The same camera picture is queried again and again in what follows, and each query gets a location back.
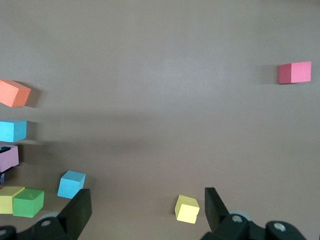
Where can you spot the yellow foam cube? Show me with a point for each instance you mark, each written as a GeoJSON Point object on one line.
{"type": "Point", "coordinates": [186, 210]}
{"type": "Point", "coordinates": [7, 200]}

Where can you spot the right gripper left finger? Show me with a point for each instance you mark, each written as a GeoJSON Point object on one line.
{"type": "Point", "coordinates": [75, 215]}

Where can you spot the red foam cube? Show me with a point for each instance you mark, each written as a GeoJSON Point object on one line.
{"type": "Point", "coordinates": [296, 72]}

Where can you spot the green foam cube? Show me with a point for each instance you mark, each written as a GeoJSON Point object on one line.
{"type": "Point", "coordinates": [28, 203]}

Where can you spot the orange foam cube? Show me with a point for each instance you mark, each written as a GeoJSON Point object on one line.
{"type": "Point", "coordinates": [13, 93]}

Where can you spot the purple foam cube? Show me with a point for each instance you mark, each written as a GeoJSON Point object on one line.
{"type": "Point", "coordinates": [2, 180]}

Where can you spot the pink foam cube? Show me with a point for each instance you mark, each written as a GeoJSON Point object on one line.
{"type": "Point", "coordinates": [8, 160]}

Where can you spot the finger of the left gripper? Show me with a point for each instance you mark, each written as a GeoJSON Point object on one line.
{"type": "Point", "coordinates": [4, 149]}
{"type": "Point", "coordinates": [2, 173]}

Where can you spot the blue foam cube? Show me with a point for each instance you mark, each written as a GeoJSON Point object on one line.
{"type": "Point", "coordinates": [71, 185]}
{"type": "Point", "coordinates": [12, 130]}

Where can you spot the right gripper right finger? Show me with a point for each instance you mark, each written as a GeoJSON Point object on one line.
{"type": "Point", "coordinates": [216, 212]}

